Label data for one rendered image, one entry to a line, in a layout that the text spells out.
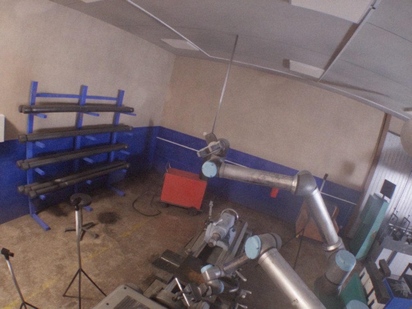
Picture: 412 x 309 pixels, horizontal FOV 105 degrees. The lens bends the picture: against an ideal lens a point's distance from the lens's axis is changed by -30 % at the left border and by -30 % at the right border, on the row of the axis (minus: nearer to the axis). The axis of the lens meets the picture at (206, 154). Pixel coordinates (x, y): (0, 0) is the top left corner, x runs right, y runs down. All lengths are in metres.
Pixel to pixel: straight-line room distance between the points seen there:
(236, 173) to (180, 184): 3.39
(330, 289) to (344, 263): 0.21
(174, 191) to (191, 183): 0.39
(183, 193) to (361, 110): 4.54
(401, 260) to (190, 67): 7.19
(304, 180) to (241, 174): 0.35
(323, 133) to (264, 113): 1.51
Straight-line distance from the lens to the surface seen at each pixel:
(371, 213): 5.47
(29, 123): 3.59
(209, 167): 1.26
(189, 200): 4.71
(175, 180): 4.57
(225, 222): 2.52
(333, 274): 1.54
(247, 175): 1.24
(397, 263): 6.04
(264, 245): 1.14
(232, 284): 1.93
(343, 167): 5.79
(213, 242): 2.22
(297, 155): 5.56
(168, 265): 2.20
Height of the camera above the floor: 2.38
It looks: 14 degrees down
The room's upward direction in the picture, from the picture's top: 14 degrees clockwise
